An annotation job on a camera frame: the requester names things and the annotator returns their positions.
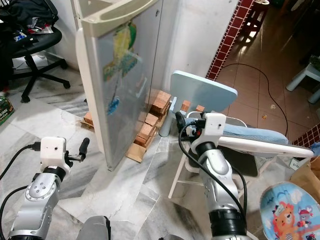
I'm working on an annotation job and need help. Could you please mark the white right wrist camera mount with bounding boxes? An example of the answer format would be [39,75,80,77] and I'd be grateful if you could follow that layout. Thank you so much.
[200,112,227,147]

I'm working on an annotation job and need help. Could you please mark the thin black floor cable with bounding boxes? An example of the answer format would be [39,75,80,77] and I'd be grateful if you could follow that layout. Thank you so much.
[221,61,291,137]

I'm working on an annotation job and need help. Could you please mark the baby bouncer with lion print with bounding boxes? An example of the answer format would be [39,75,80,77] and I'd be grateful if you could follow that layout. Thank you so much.
[260,181,320,240]

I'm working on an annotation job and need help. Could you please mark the black office chair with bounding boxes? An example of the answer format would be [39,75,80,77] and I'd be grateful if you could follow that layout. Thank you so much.
[0,20,68,104]

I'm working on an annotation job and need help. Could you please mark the ironing board with blue cover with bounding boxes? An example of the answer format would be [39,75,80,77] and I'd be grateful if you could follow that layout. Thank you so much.
[167,112,316,201]

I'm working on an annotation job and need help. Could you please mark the brown cardboard sheet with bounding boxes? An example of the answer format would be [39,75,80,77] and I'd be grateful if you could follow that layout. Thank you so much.
[125,142,146,164]

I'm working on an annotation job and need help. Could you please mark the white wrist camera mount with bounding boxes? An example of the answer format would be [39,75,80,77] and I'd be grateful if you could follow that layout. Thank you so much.
[200,112,227,147]
[39,136,71,168]

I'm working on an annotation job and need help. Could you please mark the grey left robot leg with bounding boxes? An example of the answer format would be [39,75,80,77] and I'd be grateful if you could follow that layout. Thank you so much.
[79,215,112,240]

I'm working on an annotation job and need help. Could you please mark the silver fridge with fruit sticker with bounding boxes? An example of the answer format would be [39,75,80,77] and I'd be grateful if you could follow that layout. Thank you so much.
[72,0,165,172]

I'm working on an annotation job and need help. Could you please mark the black clothes pile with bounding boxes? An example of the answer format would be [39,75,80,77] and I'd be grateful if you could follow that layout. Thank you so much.
[5,0,58,31]

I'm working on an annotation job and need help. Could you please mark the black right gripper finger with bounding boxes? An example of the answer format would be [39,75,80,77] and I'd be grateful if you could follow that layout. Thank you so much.
[175,111,188,141]

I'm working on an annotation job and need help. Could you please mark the brown paper bag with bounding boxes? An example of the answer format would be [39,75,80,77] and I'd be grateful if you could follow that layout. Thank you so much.
[290,157,320,201]

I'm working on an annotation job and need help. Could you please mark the green cardboard box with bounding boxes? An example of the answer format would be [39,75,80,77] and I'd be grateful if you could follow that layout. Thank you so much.
[0,94,15,126]

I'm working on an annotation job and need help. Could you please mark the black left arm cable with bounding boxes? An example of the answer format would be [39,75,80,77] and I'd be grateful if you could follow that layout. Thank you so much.
[0,186,32,240]
[0,142,42,183]

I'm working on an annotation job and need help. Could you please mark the light blue plastic chair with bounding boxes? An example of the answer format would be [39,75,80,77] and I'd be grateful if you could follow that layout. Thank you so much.
[157,70,239,138]

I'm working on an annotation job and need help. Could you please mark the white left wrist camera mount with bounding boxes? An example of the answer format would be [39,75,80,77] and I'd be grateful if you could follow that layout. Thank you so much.
[39,136,71,168]

